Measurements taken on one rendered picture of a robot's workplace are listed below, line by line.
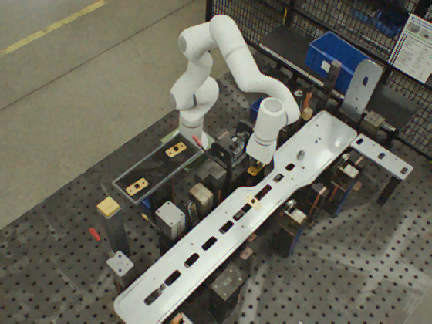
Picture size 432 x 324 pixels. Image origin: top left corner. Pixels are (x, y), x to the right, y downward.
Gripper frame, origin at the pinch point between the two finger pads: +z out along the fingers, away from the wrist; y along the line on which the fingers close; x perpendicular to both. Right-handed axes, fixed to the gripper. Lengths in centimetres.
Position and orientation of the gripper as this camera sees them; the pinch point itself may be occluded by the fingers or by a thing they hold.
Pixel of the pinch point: (258, 163)
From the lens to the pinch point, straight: 175.0
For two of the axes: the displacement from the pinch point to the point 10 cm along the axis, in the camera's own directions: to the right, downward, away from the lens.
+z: -0.9, 6.0, 8.0
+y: 8.0, 5.2, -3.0
